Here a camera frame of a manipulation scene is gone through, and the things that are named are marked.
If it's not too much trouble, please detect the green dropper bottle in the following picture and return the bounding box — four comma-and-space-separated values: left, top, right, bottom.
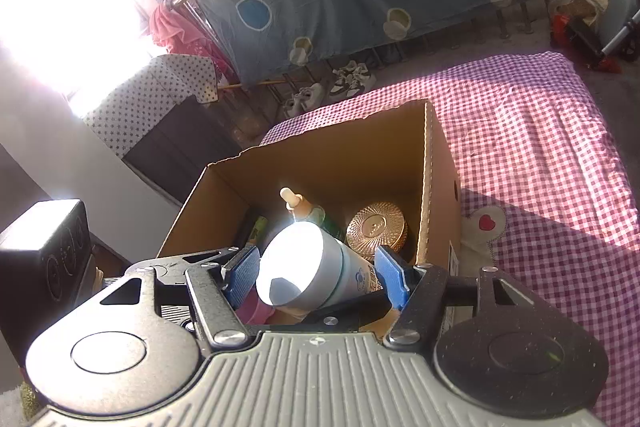
279, 188, 346, 243

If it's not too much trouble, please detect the red checked tablecloth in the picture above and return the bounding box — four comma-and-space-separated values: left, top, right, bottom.
260, 52, 640, 427

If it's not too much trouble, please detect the gold lid jar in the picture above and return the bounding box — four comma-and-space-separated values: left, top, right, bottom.
345, 202, 408, 265

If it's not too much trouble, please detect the grey padded seat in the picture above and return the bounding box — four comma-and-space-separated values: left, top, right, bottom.
597, 0, 640, 50

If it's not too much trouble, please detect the yellow pole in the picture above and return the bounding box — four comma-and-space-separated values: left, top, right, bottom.
220, 77, 296, 88

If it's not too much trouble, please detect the dark cabinet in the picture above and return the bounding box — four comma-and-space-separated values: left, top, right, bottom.
122, 102, 251, 208

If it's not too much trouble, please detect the pink hanging garment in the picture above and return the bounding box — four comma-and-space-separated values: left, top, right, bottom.
149, 2, 238, 80

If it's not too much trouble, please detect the brown cardboard box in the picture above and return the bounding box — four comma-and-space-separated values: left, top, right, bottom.
156, 99, 463, 340

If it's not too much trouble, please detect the white and black sneaker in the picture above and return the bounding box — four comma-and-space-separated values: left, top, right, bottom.
345, 61, 377, 90
327, 67, 361, 100

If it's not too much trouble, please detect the white shoe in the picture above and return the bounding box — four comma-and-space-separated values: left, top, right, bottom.
282, 89, 313, 118
300, 82, 326, 108

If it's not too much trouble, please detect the beige fuzzy cloth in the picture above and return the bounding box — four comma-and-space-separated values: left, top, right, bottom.
0, 384, 38, 427

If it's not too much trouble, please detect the beige cloth bundle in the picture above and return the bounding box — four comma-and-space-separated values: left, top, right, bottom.
550, 0, 611, 25

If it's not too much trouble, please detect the white plastic bottle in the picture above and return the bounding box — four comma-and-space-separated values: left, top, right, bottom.
256, 222, 386, 313

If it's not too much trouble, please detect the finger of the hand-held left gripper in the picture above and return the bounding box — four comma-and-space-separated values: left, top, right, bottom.
126, 246, 247, 274
299, 293, 402, 333

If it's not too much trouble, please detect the pink round object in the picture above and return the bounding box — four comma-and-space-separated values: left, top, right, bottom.
237, 292, 275, 327

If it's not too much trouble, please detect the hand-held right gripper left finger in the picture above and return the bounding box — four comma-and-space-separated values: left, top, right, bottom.
97, 246, 262, 349

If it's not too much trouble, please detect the green glue stick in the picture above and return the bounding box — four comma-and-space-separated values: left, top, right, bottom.
247, 216, 268, 248

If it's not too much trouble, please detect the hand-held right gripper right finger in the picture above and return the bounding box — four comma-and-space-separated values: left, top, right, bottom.
375, 246, 557, 350

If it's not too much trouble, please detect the white dotted cloth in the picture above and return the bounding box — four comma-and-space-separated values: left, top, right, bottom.
82, 54, 221, 158

